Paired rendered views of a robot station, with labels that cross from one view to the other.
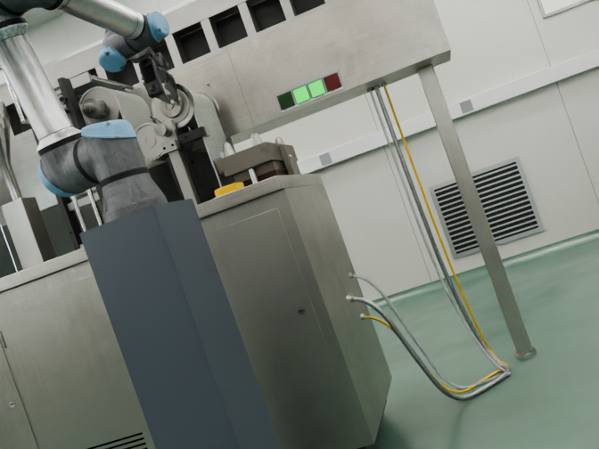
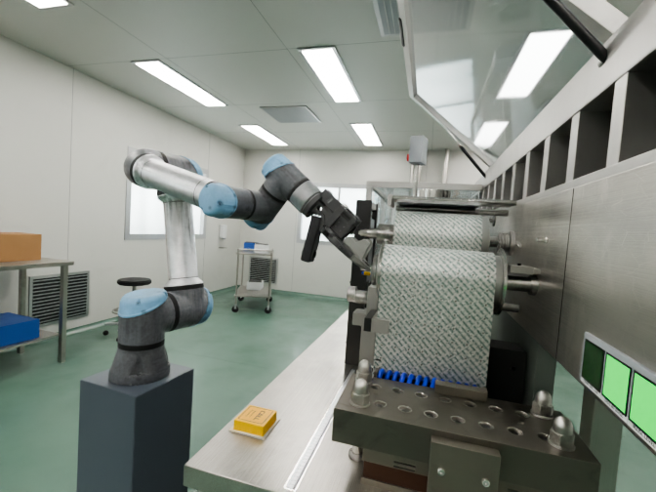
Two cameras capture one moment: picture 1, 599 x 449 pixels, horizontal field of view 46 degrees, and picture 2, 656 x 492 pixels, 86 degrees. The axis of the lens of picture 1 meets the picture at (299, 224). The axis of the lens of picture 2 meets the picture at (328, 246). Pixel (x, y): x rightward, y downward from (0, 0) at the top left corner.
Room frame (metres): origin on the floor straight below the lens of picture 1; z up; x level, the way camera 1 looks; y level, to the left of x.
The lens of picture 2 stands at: (2.18, -0.58, 1.34)
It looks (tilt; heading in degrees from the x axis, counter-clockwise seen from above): 3 degrees down; 93
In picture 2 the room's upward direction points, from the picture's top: 4 degrees clockwise
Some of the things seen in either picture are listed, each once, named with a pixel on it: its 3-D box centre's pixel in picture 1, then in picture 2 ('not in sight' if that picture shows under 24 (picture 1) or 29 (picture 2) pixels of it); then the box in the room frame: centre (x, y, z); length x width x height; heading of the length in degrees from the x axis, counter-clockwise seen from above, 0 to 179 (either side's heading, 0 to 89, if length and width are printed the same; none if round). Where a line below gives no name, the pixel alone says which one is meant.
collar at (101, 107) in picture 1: (94, 109); (387, 234); (2.31, 0.51, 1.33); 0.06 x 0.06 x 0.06; 77
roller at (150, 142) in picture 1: (163, 142); not in sight; (2.43, 0.35, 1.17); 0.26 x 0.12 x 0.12; 167
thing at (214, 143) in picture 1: (215, 141); (430, 341); (2.38, 0.17, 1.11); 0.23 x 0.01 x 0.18; 167
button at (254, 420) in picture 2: (229, 189); (256, 420); (2.01, 0.16, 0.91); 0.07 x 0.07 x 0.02; 77
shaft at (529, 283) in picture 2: not in sight; (517, 283); (2.56, 0.19, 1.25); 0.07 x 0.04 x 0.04; 167
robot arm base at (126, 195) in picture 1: (130, 195); (141, 355); (1.64, 0.35, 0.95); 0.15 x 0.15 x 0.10
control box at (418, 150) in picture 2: not in sight; (416, 150); (2.43, 0.79, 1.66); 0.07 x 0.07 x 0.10; 62
